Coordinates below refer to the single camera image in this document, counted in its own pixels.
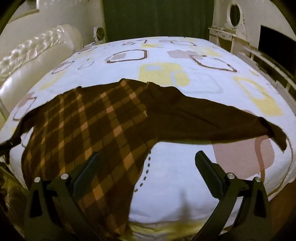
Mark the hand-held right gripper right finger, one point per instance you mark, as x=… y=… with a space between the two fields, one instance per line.
x=208 y=176

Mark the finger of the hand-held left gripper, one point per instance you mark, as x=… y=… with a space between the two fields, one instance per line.
x=5 y=148

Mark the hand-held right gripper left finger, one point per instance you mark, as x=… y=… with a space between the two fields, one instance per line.
x=86 y=173

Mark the brown plaid sweater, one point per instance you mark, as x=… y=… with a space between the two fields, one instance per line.
x=104 y=120

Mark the white patterned bed sheet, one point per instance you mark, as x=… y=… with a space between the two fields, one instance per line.
x=185 y=173

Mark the dark patterned rug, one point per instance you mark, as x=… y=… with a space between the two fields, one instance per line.
x=11 y=201

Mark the cream leather bed headboard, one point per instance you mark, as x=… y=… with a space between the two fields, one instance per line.
x=34 y=60

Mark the white television stand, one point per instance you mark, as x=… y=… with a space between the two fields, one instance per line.
x=272 y=69

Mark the black television screen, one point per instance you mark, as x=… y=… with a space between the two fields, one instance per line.
x=275 y=44

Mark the white vanity with oval mirror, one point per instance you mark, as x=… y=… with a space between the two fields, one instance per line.
x=233 y=25

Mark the dark green curtain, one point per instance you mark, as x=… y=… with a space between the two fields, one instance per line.
x=157 y=18

